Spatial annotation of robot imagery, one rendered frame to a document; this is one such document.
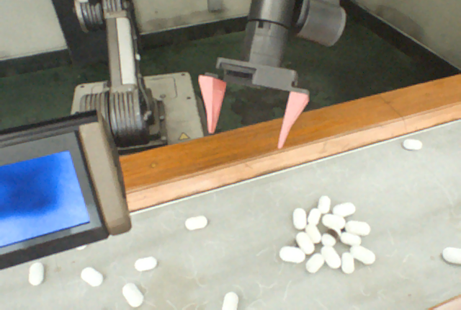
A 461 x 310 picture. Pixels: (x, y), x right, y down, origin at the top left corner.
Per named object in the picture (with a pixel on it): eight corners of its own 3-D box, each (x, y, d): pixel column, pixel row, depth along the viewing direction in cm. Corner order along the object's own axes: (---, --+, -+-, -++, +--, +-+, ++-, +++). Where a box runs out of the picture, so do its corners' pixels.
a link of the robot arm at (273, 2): (249, -20, 49) (267, -32, 44) (292, -5, 52) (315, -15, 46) (239, 31, 50) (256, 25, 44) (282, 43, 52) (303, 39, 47)
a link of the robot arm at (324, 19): (247, -30, 54) (275, -74, 46) (311, -7, 58) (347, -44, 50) (244, 40, 50) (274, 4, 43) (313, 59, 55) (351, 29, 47)
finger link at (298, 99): (248, 139, 53) (261, 75, 52) (297, 150, 51) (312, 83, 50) (238, 141, 46) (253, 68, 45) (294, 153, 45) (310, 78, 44)
